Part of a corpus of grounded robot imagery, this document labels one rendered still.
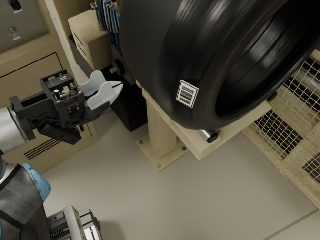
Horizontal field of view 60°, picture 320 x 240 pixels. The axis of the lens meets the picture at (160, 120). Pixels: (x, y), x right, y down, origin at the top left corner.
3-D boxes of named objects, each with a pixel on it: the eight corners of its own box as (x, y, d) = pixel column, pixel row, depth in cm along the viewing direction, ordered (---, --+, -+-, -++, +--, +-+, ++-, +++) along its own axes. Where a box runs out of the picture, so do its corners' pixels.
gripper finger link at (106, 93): (130, 77, 54) (87, 96, 50) (129, 97, 59) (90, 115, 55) (121, 67, 56) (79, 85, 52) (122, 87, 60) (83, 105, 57)
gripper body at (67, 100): (88, 92, 49) (18, 122, 44) (93, 120, 56) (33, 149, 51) (68, 65, 52) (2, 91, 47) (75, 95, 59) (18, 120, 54)
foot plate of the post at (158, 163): (135, 142, 189) (134, 141, 187) (166, 122, 198) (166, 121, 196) (157, 172, 178) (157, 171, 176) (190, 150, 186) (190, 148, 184)
